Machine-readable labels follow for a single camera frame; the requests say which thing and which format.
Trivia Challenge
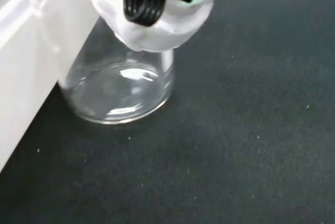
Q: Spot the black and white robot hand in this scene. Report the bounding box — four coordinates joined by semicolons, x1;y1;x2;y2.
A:
77;0;234;53

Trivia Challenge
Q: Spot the white electronic balance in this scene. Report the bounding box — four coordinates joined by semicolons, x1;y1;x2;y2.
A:
0;0;102;174

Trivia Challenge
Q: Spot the black bench cloth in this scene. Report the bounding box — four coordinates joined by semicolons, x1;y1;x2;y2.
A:
0;0;335;224

